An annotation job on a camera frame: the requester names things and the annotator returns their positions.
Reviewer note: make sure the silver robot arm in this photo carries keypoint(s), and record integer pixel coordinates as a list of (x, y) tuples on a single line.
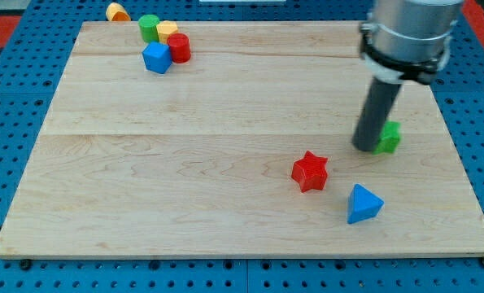
[(408, 40)]

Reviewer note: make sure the blue triangle block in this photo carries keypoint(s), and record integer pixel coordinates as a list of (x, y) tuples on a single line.
[(362, 204)]

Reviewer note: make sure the green cylinder block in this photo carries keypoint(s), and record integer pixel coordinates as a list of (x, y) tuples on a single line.
[(148, 28)]

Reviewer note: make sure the green star block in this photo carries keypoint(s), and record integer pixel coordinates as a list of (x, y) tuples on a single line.
[(389, 138)]

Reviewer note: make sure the red star block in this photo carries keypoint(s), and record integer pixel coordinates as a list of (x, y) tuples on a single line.
[(310, 172)]

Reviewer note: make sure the yellow hexagon block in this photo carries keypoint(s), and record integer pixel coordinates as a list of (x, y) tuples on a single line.
[(165, 29)]

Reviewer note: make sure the red cylinder block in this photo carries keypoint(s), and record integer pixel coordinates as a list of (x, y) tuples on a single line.
[(179, 45)]

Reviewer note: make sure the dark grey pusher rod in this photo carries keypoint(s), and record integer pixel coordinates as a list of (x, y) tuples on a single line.
[(375, 111)]

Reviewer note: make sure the wooden board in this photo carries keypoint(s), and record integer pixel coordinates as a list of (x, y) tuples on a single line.
[(196, 163)]

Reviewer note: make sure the orange yellow arch block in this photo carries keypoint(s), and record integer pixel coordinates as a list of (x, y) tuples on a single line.
[(116, 12)]

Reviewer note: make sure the blue cube block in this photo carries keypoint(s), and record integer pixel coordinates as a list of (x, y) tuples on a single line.
[(157, 57)]

